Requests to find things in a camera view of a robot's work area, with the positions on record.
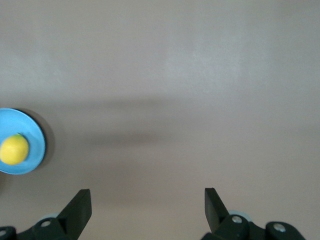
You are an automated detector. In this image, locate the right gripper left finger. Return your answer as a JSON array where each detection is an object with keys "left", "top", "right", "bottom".
[{"left": 17, "top": 188, "right": 93, "bottom": 240}]

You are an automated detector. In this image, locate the blue plate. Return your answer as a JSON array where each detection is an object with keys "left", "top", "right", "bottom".
[{"left": 0, "top": 107, "right": 48, "bottom": 176}]

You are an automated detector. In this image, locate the yellow lemon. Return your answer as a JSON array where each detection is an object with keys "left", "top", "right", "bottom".
[{"left": 0, "top": 133, "right": 30, "bottom": 166}]

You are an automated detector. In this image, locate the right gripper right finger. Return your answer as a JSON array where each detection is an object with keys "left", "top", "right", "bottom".
[{"left": 204, "top": 187, "right": 266, "bottom": 240}]

